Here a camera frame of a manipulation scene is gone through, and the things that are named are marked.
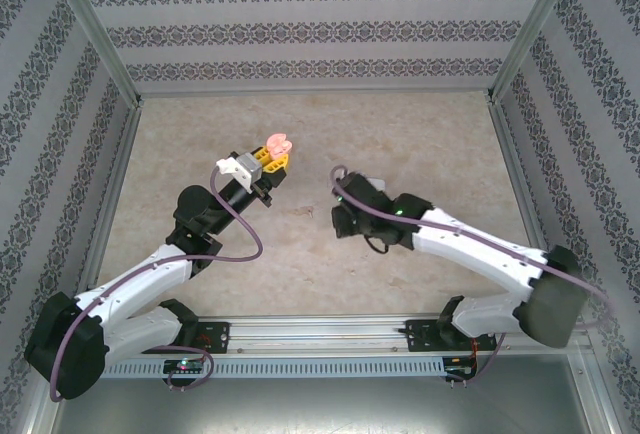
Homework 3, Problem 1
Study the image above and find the pink earbud charging case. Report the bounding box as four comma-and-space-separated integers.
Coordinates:
266, 132, 295, 158

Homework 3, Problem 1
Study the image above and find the grey metal panel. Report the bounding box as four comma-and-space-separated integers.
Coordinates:
49, 376, 609, 434

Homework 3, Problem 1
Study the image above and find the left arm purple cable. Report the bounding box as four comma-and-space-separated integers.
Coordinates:
49, 166, 265, 403

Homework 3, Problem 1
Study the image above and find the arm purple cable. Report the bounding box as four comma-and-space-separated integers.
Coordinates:
49, 166, 265, 403
329, 163, 616, 390

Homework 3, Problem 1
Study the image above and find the thin aluminium base rail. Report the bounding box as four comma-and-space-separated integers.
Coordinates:
135, 86, 496, 101

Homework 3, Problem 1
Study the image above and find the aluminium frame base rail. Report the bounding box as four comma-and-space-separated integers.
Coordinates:
67, 103, 144, 320
487, 101, 569, 315

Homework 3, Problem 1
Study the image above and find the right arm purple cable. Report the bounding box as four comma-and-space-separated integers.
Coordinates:
329, 163, 616, 390

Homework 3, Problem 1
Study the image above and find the aluminium mounting rail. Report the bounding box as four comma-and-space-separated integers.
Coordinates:
102, 314, 589, 356

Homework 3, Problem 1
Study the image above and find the slotted grey cable duct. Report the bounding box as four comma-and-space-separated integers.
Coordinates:
102, 357, 446, 378

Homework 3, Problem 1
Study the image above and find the aluminium frame post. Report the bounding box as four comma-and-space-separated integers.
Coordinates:
485, 0, 585, 104
39, 0, 144, 106
582, 348, 626, 434
19, 393, 69, 434

